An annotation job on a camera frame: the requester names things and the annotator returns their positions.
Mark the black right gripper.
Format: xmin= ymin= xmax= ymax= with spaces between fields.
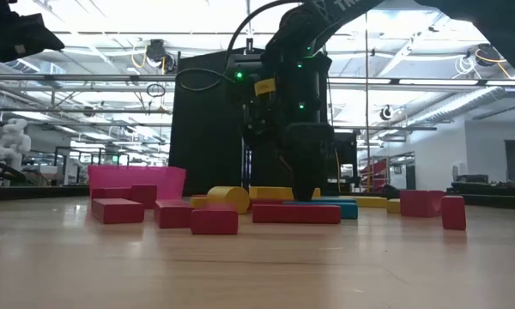
xmin=241 ymin=55 xmax=334 ymax=203

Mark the red arch wooden block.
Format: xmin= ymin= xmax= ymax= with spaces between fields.
xmin=130 ymin=184 xmax=159 ymax=210
xmin=399 ymin=190 xmax=446 ymax=219

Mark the black cabinet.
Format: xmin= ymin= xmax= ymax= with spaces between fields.
xmin=328 ymin=131 xmax=358 ymax=190

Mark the red cart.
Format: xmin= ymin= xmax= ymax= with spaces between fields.
xmin=359 ymin=158 xmax=390 ymax=192

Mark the yellow tape tag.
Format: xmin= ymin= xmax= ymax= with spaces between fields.
xmin=253 ymin=78 xmax=277 ymax=97

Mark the yellow rounded wooden block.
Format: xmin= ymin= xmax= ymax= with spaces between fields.
xmin=206 ymin=185 xmax=251 ymax=215

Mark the black folding partition screen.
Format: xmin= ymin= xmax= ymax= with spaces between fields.
xmin=167 ymin=38 xmax=330 ymax=197

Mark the white robot figure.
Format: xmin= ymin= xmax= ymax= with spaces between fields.
xmin=0 ymin=118 xmax=33 ymax=171

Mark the red plastic bin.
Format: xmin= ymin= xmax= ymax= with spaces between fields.
xmin=88 ymin=165 xmax=188 ymax=203

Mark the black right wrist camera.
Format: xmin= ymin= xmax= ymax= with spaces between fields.
xmin=235 ymin=53 xmax=280 ymax=106

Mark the black camera cable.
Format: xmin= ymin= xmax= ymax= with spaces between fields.
xmin=174 ymin=0 xmax=301 ymax=94

